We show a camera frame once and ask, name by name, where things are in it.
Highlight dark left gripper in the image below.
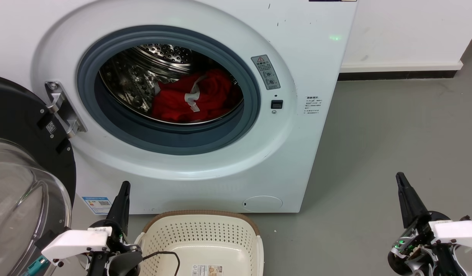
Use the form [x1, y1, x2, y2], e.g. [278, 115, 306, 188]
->
[87, 181, 143, 276]

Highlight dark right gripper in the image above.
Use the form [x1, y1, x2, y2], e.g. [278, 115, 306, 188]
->
[387, 172, 467, 276]

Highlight red garment with white trim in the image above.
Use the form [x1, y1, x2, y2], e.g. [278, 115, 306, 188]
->
[151, 68, 243, 124]

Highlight cream perforated laundry basket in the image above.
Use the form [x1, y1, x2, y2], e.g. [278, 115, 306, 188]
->
[134, 210, 264, 276]

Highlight stainless steel washing machine drum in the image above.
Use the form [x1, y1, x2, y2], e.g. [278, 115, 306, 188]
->
[99, 43, 244, 125]

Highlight dark washer door with glass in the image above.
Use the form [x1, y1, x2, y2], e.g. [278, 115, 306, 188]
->
[0, 74, 77, 276]

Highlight blue and white energy label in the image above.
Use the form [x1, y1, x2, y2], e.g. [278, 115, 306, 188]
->
[82, 196, 113, 215]

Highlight grey rubber door gasket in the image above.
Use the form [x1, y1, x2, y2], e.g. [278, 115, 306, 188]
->
[77, 25, 261, 156]

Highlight white front-load washing machine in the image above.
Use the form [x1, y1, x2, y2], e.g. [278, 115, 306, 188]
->
[0, 0, 359, 214]

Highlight black baseboard strip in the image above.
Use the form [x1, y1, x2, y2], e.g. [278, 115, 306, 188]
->
[338, 70, 458, 81]

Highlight small printed text sticker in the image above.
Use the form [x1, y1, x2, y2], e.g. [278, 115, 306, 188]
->
[304, 96, 323, 116]

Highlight silver metal door hinge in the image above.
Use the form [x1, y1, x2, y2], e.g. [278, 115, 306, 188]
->
[44, 80, 87, 139]

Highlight round white filter cover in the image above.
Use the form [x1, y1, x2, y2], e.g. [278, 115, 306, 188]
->
[242, 195, 283, 212]

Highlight grey warning sticker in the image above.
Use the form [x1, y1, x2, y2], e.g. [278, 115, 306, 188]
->
[251, 54, 281, 90]

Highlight thin black cable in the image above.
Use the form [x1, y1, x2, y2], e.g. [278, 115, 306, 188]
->
[141, 251, 181, 276]

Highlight white wall trim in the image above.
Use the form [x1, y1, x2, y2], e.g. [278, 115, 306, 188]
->
[340, 61, 463, 73]

